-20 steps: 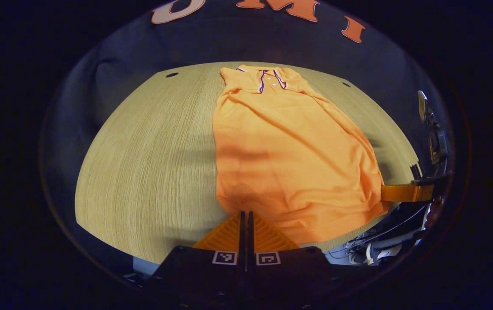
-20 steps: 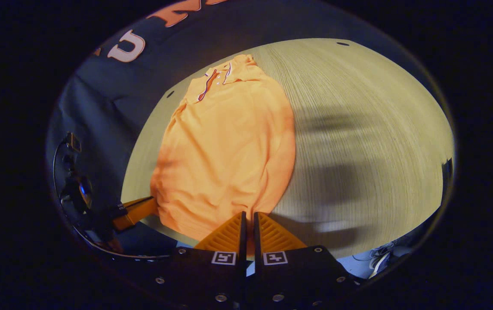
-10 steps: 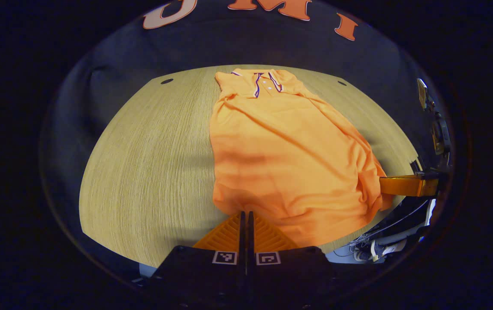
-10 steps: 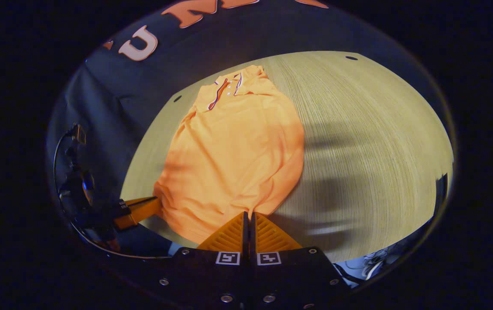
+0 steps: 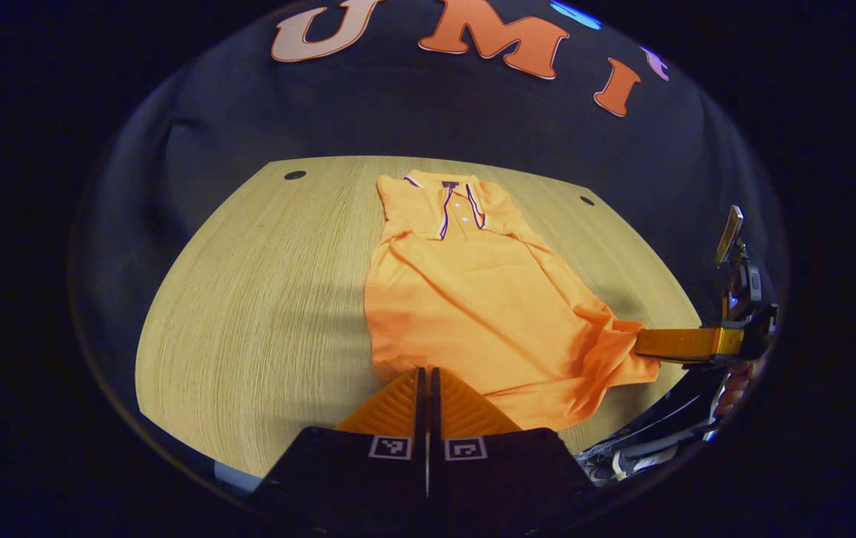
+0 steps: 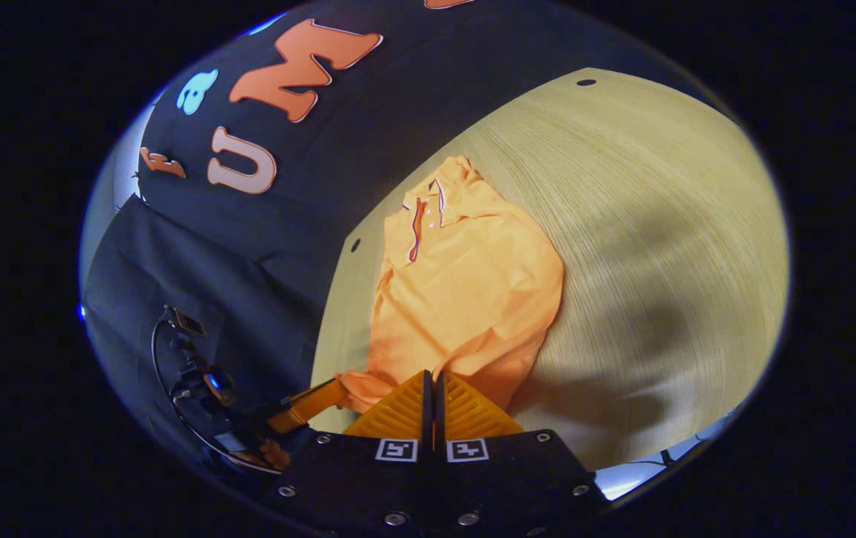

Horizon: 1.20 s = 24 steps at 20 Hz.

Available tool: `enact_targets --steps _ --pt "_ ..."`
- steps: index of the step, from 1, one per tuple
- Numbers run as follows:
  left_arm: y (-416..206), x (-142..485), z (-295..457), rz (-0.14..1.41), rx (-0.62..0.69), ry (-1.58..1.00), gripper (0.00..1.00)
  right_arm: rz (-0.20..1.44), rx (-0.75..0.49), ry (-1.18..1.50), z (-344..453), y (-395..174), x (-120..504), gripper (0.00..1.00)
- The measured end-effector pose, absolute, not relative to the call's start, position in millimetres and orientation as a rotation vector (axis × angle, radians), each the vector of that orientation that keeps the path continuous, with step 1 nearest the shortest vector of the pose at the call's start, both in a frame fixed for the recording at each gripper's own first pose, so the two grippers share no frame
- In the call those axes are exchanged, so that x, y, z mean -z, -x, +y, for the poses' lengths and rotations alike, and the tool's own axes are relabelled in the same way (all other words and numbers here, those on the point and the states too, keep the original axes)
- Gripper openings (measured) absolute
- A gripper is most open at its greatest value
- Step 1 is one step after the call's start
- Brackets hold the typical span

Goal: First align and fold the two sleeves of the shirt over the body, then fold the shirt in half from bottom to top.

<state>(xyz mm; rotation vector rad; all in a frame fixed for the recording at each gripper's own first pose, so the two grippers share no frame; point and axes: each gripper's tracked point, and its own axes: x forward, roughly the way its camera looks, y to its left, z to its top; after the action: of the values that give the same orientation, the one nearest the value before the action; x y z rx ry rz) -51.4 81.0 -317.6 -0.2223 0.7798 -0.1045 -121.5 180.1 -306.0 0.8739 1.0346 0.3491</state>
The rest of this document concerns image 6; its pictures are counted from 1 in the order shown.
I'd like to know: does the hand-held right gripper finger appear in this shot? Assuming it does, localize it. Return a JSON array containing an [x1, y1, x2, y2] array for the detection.
[[270, 369, 435, 538], [434, 370, 613, 538]]

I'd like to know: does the orange polo T-shirt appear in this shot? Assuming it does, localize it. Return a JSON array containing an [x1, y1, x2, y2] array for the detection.
[[335, 155, 565, 416]]

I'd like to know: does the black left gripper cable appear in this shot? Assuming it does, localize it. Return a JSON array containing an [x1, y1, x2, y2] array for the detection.
[[149, 312, 281, 476]]

